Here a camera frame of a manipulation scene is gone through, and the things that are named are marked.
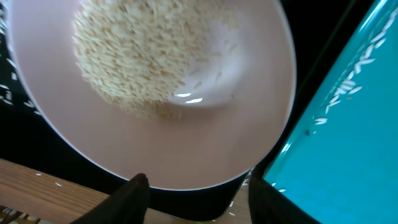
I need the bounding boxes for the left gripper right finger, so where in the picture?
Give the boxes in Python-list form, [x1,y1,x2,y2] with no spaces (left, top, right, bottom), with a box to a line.
[248,169,320,224]

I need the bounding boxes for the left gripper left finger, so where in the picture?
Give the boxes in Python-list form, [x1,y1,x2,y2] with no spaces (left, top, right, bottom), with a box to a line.
[71,173,150,224]

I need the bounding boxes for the pink bowl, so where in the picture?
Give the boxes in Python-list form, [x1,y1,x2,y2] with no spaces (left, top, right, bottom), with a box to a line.
[6,1,296,190]

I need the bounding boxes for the cooked rice pile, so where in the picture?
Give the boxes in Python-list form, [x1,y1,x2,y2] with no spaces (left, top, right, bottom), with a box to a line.
[72,0,238,119]

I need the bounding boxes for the teal serving tray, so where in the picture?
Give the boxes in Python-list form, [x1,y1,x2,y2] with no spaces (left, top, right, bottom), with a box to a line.
[264,0,397,223]

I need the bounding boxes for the black plastic tray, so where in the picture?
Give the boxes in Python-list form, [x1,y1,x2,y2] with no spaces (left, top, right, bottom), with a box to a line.
[1,1,371,221]

